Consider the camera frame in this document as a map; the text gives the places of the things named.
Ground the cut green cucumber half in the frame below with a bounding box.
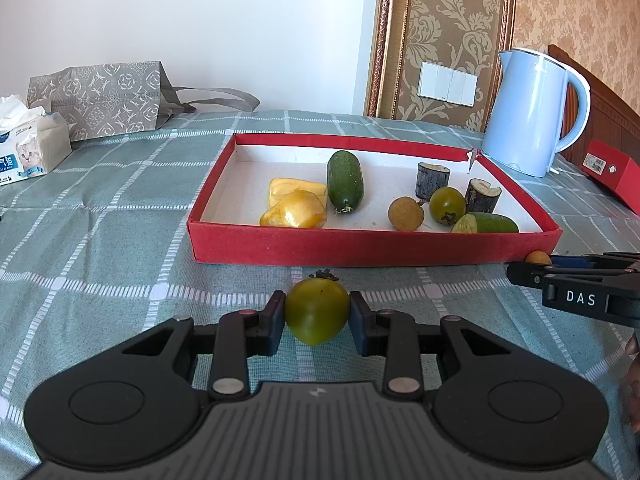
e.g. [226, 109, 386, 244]
[451, 212, 520, 234]

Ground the brown wooden headboard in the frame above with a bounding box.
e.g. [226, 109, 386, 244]
[548, 44, 639, 166]

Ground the red cardboard box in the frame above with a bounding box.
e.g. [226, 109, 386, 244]
[580, 139, 640, 214]

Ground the white wall switch panel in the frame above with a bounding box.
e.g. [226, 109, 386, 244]
[416, 62, 477, 107]

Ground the whole-end green cucumber half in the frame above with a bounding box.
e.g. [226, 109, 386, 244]
[326, 151, 363, 214]

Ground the red shallow cardboard tray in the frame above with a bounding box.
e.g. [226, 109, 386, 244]
[186, 132, 562, 268]

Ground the gold ornate wall frame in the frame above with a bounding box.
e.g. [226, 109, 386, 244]
[364, 0, 515, 131]

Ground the green tomato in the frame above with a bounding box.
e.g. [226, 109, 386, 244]
[428, 186, 466, 226]
[284, 269, 350, 346]

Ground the sugarcane piece flat top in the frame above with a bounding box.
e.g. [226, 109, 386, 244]
[416, 162, 450, 202]

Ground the cat print tissue pack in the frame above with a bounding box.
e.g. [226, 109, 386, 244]
[0, 96, 72, 186]

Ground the grey patterned paper bag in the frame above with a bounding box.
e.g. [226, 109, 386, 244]
[27, 61, 260, 142]

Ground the light blue electric kettle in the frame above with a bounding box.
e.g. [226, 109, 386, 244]
[482, 48, 591, 178]

